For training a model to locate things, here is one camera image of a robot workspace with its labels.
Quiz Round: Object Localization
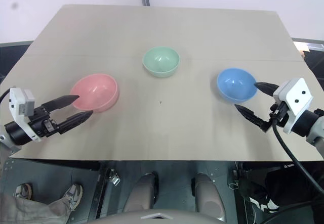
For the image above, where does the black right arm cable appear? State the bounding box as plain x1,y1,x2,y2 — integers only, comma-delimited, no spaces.
268,104,324,202

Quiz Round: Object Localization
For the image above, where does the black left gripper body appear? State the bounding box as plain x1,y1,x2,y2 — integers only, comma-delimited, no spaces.
27,105,62,138

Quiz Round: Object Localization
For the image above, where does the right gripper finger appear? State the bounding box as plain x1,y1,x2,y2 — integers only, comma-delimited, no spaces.
254,81,279,98
233,103,268,128

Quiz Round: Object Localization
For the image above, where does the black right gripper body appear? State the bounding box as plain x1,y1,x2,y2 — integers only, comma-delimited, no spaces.
260,101,290,133

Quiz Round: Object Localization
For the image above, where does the green plastic bowl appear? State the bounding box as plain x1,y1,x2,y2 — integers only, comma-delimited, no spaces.
141,46,181,79

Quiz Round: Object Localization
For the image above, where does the red plastic bowl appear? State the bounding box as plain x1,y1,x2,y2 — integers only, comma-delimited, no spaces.
69,73,120,113

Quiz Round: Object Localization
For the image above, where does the blue plastic bowl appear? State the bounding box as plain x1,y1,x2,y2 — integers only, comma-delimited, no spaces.
216,67,258,103

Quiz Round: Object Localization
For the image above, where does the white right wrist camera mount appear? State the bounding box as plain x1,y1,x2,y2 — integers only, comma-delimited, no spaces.
272,77,315,135

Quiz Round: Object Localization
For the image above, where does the black bag with white print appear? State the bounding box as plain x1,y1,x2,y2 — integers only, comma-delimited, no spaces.
238,168,324,224

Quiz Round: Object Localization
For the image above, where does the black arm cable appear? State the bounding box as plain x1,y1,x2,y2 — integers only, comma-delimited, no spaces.
0,88,12,104
268,104,324,202

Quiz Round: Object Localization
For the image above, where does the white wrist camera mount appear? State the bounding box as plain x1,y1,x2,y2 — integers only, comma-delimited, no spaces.
8,87,43,143
272,77,315,135

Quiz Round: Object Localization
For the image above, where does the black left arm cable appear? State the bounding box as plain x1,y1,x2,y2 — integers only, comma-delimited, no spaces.
0,88,12,104

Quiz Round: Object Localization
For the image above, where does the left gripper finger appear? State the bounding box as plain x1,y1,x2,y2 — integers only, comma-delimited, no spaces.
41,95,80,114
58,110,94,136

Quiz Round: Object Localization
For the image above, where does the grey trouser leg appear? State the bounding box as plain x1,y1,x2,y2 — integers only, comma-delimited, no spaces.
0,193,73,224

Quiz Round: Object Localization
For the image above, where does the grey white sneaker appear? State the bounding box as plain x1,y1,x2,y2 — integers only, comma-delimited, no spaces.
61,183,84,211
13,183,33,200

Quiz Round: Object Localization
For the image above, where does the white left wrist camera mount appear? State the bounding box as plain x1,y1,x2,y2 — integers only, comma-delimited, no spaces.
8,87,43,143

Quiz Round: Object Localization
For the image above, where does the silver metal clamp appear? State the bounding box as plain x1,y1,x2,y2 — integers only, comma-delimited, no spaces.
109,168,122,185

